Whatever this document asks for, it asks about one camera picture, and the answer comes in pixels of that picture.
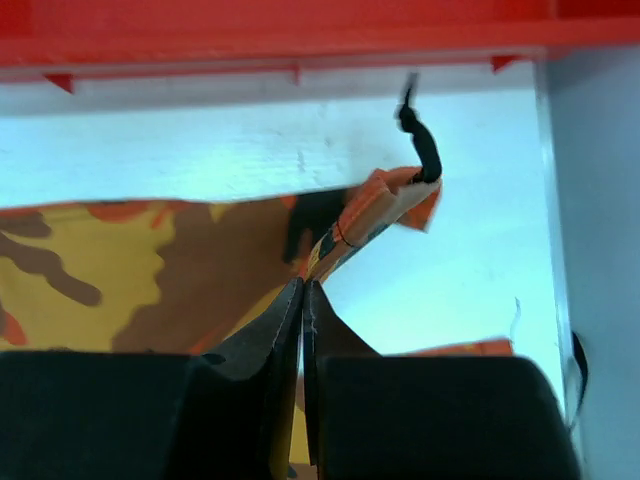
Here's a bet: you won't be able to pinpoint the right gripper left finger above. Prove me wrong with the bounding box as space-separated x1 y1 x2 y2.
1 279 303 479

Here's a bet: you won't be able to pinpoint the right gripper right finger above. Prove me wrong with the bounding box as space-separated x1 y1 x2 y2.
302 281 581 479

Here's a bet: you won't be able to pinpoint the orange camouflage trousers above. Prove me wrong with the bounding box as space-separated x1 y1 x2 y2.
0 72 515 480

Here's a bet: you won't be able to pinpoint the red plastic bin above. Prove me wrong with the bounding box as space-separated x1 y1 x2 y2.
1 1 639 91

